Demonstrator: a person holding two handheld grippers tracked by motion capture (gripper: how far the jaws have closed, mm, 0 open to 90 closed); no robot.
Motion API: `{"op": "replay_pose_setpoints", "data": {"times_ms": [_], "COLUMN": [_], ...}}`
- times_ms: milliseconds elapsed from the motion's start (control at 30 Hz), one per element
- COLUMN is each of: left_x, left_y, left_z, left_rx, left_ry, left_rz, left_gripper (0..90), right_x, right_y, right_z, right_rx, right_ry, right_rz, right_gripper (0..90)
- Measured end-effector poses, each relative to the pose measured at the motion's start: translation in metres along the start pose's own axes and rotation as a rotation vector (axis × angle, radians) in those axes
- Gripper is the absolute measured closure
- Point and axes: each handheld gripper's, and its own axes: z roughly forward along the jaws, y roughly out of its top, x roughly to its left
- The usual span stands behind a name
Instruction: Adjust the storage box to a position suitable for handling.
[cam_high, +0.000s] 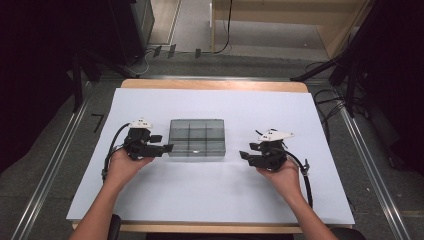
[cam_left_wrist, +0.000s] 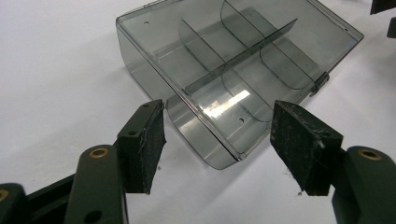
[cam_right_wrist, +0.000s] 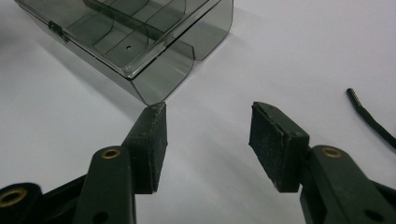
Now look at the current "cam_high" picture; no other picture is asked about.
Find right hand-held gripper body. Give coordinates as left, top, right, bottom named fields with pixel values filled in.
left=248, top=128, right=296, bottom=173

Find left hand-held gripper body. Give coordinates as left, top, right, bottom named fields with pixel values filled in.
left=122, top=118, right=167, bottom=161

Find clear plastic compartment box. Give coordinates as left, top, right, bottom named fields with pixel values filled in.
left=167, top=118, right=227, bottom=159

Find person's right hand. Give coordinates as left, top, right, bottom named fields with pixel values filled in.
left=256, top=156, right=302, bottom=202

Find person's left hand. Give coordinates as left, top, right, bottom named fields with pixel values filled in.
left=105, top=148, right=155, bottom=193

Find white table sheet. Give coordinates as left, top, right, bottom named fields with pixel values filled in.
left=65, top=87, right=356, bottom=226

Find wooden table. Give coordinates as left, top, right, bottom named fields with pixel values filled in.
left=71, top=78, right=353, bottom=235

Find black chair armrest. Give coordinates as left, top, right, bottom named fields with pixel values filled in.
left=329, top=227, right=368, bottom=240
left=109, top=213, right=123, bottom=240

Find black metal stand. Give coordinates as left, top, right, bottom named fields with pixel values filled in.
left=70, top=49, right=101, bottom=114

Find black cabinet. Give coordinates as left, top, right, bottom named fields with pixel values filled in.
left=108, top=0, right=156, bottom=67

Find black tripod stand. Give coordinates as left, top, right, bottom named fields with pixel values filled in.
left=289, top=0, right=424, bottom=118

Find light wooden shelf unit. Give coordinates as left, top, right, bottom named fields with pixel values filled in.
left=209, top=0, right=372, bottom=60

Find white floor cable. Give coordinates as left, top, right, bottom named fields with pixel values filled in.
left=132, top=49, right=155, bottom=77

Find black floor cables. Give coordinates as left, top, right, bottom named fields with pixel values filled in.
left=312, top=87, right=348, bottom=143

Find metal floor rail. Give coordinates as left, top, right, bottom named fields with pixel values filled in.
left=336, top=104, right=412, bottom=240
left=10, top=98, right=91, bottom=240

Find black hanging cable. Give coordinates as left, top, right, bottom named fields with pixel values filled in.
left=213, top=0, right=234, bottom=55

